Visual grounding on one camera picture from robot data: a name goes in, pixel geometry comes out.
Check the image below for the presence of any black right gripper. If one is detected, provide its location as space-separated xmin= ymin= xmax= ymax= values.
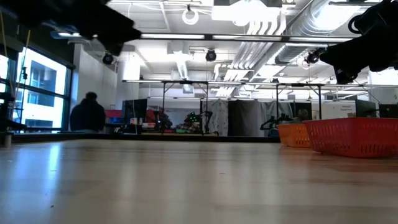
xmin=320 ymin=6 xmax=398 ymax=85

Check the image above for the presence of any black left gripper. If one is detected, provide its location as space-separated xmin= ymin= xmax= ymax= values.
xmin=71 ymin=0 xmax=142 ymax=57

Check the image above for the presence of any black track spotlight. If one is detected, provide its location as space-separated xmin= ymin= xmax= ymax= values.
xmin=304 ymin=48 xmax=326 ymax=65

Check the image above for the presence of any black monitor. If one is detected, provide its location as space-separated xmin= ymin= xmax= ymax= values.
xmin=123 ymin=98 xmax=149 ymax=125
xmin=378 ymin=104 xmax=398 ymax=118
xmin=355 ymin=99 xmax=377 ymax=118
xmin=294 ymin=101 xmax=313 ymax=124

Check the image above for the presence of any white partition panel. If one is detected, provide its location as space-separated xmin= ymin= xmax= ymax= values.
xmin=312 ymin=101 xmax=356 ymax=121

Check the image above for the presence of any overhead light bar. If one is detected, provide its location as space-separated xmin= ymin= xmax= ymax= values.
xmin=51 ymin=30 xmax=355 ymax=44

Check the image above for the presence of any red storage box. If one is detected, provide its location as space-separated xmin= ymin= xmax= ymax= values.
xmin=104 ymin=109 xmax=123 ymax=119

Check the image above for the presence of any person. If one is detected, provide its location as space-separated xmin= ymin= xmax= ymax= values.
xmin=69 ymin=91 xmax=106 ymax=133
xmin=294 ymin=108 xmax=310 ymax=124

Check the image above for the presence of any tall black tripod stand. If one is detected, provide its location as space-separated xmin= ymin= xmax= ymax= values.
xmin=20 ymin=66 xmax=29 ymax=125

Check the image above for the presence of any red plastic basket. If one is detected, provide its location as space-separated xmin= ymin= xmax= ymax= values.
xmin=303 ymin=116 xmax=398 ymax=159

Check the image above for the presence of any orange plastic basket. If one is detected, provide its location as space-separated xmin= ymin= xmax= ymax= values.
xmin=276 ymin=123 xmax=312 ymax=149

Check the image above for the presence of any dark curtain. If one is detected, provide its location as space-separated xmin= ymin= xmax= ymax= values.
xmin=228 ymin=99 xmax=265 ymax=137

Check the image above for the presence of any light patterned curtain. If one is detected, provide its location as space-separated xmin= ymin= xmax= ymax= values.
xmin=206 ymin=99 xmax=229 ymax=136

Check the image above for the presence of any black background rig frame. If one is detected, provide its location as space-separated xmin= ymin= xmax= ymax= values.
xmin=275 ymin=82 xmax=323 ymax=121
xmin=161 ymin=80 xmax=209 ymax=134

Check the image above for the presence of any white ring light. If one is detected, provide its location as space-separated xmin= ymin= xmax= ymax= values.
xmin=182 ymin=8 xmax=200 ymax=26

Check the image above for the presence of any black metal rig frame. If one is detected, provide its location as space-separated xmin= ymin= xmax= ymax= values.
xmin=0 ymin=132 xmax=280 ymax=144

